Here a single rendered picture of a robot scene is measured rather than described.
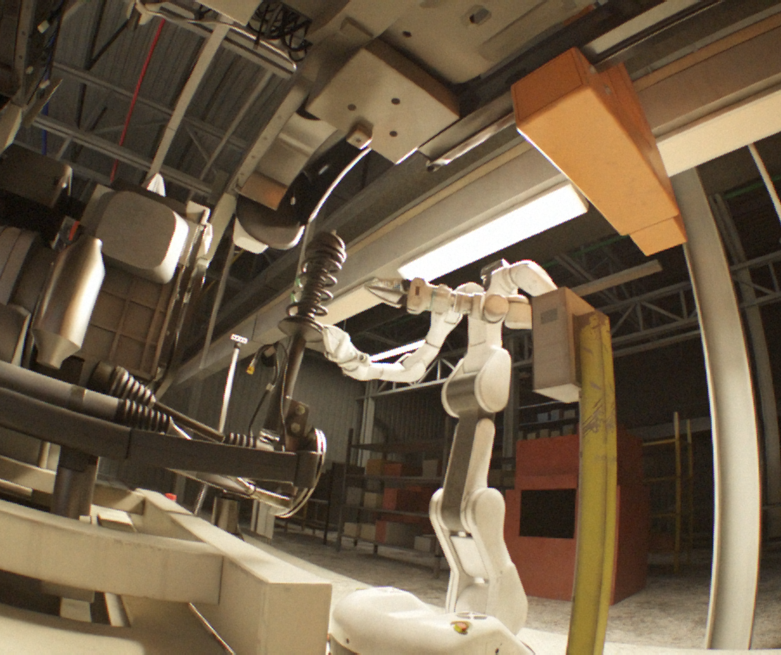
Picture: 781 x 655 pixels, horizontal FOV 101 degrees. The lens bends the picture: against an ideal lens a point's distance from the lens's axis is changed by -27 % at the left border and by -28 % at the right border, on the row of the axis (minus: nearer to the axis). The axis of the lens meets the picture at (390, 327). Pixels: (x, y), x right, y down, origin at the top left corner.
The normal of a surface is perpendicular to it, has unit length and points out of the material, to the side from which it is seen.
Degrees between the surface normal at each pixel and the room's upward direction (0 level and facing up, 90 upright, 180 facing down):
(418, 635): 47
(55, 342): 131
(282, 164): 137
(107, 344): 90
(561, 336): 90
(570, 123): 180
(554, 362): 90
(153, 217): 90
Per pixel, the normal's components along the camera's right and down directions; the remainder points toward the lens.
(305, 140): 0.18, 0.74
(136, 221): 0.63, -0.24
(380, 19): -0.19, 0.95
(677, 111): -0.77, -0.30
